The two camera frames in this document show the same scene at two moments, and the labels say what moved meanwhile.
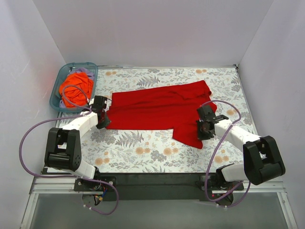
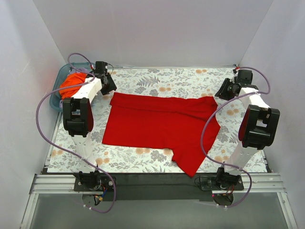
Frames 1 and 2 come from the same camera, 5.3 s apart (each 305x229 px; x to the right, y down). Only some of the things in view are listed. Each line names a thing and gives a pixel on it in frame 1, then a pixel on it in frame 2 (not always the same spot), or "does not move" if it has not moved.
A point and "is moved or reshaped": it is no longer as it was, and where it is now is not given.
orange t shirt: (76, 89) does not move
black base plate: (157, 186) does not move
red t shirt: (173, 107) is moved or reshaped
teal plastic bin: (63, 70) does not move
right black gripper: (198, 131) to (222, 89)
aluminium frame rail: (45, 184) does not move
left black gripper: (105, 120) to (108, 83)
